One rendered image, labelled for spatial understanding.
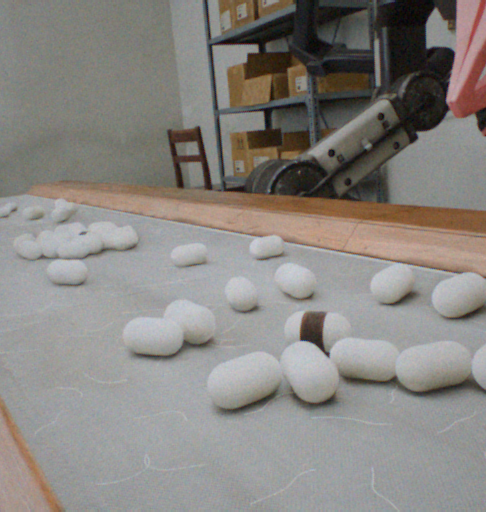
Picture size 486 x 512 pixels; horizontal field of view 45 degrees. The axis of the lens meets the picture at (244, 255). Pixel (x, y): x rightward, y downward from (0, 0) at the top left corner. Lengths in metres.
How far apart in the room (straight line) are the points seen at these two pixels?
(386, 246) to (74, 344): 0.26
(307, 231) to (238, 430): 0.35
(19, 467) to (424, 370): 0.15
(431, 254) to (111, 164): 4.93
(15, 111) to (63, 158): 0.52
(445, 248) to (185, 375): 0.24
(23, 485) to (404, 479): 0.11
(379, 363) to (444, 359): 0.03
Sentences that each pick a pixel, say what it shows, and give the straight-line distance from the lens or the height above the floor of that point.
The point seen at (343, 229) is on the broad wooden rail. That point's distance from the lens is 0.53.
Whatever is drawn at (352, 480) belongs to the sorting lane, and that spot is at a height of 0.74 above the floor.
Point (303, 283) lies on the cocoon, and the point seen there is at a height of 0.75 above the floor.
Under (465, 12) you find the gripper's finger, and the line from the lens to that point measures 0.41.
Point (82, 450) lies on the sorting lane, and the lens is 0.24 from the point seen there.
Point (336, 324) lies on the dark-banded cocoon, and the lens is 0.29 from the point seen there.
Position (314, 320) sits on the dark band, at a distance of 0.29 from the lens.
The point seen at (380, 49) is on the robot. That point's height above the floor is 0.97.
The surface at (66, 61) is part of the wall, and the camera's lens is 5.29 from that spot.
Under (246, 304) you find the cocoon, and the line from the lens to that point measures 0.36.
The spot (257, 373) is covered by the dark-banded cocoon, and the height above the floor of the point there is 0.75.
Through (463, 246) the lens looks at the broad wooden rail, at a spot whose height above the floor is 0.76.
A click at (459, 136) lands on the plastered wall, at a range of 2.91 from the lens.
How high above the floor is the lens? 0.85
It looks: 12 degrees down
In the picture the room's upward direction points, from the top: 5 degrees counter-clockwise
